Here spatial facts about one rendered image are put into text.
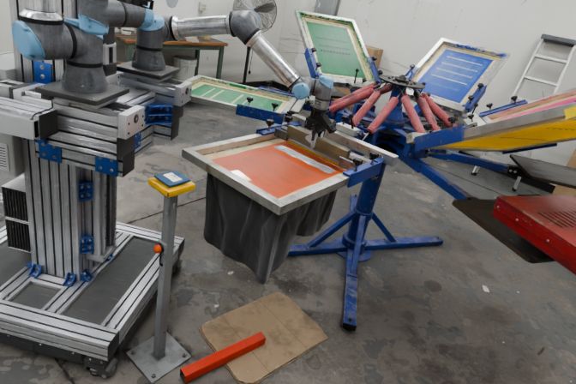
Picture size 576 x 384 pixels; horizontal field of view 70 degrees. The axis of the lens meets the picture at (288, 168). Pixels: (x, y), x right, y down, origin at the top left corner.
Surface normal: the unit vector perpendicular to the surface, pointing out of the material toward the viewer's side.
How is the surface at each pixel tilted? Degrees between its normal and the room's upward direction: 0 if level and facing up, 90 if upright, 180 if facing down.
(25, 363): 0
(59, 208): 90
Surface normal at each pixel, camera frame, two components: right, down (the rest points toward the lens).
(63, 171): -0.15, 0.37
